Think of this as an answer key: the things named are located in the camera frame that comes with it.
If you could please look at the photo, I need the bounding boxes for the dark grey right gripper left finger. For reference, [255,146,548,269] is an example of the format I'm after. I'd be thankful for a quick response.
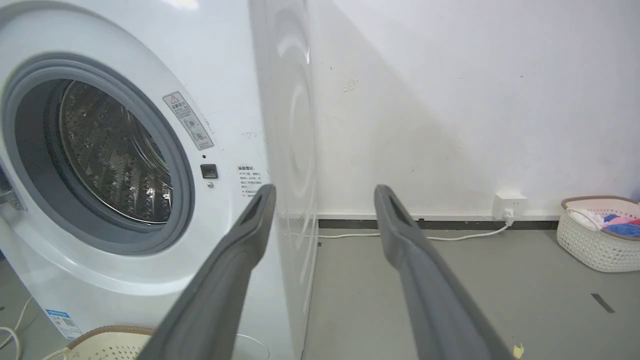
[136,183,277,360]

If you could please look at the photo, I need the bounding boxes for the white woven laundry basket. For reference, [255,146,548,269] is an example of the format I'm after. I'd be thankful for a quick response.
[556,195,640,273]

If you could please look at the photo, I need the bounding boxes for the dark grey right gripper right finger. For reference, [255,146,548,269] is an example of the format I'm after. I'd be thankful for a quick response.
[374,184,515,360]

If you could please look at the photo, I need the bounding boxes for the white front-load washing machine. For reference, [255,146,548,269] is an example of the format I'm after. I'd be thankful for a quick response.
[0,0,321,360]

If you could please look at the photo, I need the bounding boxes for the white power cable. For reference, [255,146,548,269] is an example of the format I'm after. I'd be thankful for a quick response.
[292,209,516,242]

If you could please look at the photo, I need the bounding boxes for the white cable beside washer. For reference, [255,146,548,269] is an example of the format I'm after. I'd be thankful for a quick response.
[0,296,34,360]

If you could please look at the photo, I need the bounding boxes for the cream laundry basket brown rim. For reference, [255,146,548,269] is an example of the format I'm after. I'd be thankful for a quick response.
[42,325,157,360]

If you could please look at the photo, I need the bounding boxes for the white wall power socket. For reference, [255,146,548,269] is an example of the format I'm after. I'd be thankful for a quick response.
[492,191,528,221]

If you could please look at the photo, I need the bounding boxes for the blue plush laundry item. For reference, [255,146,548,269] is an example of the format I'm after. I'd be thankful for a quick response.
[604,214,640,238]

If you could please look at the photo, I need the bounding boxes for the white plush laundry item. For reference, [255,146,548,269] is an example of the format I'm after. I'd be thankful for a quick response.
[568,208,607,231]

